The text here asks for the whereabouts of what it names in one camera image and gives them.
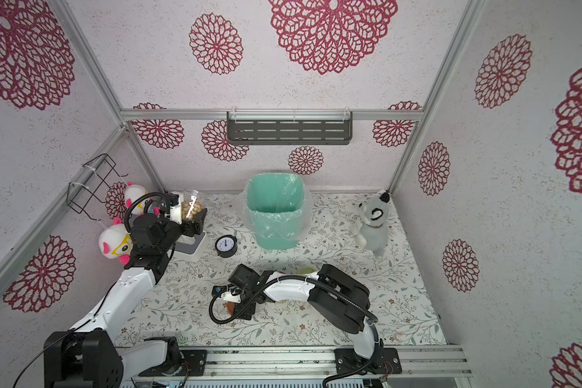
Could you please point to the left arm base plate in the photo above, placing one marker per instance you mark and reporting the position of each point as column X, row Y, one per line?
column 190, row 363

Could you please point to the brown jar lid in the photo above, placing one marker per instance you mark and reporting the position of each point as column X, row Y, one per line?
column 230, row 308

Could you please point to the black wire wall rack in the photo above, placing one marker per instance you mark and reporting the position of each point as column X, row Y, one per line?
column 100, row 175

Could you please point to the black alarm clock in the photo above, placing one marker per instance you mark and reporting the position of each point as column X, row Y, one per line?
column 226, row 246

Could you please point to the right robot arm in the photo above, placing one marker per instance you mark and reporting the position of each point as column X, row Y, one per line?
column 340, row 299

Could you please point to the green lid peanut jar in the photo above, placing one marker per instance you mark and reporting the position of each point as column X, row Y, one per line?
column 307, row 270

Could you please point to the plush toy blue dotted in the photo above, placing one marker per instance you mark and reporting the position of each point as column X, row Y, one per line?
column 135, row 191

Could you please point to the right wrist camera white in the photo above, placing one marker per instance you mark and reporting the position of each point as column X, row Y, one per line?
column 227, row 293

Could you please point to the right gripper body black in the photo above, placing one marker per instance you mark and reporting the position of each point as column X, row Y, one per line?
column 245, row 309

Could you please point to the dark grey wall shelf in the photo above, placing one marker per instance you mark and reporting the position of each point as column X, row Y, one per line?
column 289, row 129

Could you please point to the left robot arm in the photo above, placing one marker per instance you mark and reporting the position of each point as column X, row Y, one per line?
column 85, row 355

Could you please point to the green trash bin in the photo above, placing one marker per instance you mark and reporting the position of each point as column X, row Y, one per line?
column 275, row 208

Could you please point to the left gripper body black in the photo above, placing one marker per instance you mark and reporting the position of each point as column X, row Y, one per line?
column 187, row 229

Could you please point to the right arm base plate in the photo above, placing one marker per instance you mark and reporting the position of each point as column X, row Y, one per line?
column 386, row 362

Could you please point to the grey husky plush toy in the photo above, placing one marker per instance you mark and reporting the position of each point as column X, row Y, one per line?
column 371, row 230

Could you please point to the plush toy red striped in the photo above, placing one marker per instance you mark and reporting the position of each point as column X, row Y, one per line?
column 115, row 242

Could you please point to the glass peanut jar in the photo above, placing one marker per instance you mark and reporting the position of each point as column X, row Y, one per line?
column 192, row 205

